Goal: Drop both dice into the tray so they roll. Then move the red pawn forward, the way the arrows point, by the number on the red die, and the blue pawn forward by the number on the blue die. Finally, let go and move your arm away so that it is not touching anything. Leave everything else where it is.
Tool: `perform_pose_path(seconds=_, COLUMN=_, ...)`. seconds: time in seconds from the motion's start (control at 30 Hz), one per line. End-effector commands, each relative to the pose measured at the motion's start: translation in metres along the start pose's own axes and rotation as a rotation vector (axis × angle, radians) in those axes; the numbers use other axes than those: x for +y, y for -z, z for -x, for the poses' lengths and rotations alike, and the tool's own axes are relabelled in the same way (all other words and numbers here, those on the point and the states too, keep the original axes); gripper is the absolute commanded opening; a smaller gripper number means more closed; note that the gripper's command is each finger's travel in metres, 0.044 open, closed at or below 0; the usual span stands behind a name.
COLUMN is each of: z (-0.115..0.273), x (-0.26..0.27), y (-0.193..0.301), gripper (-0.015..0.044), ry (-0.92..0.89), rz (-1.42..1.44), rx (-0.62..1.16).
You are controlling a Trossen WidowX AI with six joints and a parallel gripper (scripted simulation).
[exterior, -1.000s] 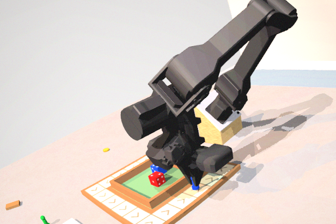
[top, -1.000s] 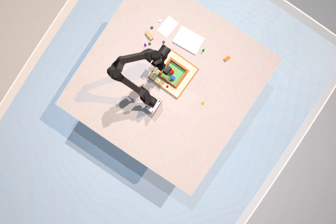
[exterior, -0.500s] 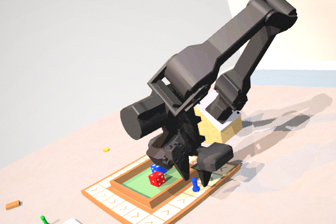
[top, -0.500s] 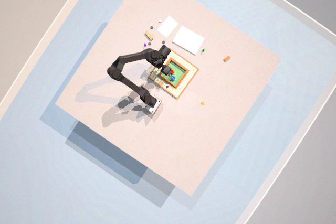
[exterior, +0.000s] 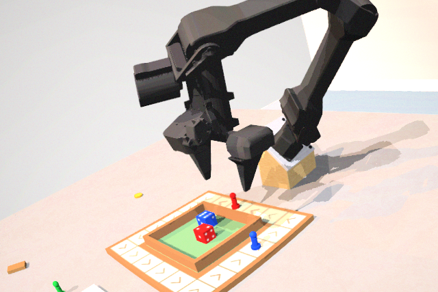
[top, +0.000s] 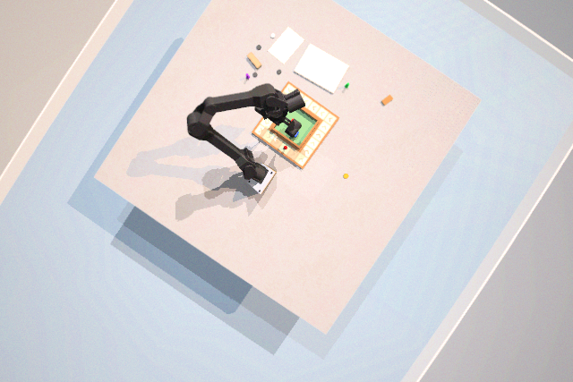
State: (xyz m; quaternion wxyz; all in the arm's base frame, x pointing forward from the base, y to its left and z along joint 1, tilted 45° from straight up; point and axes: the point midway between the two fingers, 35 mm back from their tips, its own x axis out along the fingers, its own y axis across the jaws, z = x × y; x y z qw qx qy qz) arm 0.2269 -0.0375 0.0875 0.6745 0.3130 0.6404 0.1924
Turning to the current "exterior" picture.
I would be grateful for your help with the red pawn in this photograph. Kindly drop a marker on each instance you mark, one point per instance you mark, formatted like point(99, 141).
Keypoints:
point(234, 205)

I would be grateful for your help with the red die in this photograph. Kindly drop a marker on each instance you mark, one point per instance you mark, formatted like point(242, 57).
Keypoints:
point(204, 233)

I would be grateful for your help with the blue pawn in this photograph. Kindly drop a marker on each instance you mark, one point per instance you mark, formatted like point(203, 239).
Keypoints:
point(255, 245)

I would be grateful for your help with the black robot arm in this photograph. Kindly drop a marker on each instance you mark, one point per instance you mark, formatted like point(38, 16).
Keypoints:
point(205, 37)

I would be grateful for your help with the green pawn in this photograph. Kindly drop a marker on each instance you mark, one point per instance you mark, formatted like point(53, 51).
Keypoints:
point(56, 284)

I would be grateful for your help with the blue die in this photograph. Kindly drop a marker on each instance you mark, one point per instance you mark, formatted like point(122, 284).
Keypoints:
point(207, 217)

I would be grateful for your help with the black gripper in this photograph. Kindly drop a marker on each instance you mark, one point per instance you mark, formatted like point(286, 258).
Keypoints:
point(245, 146)

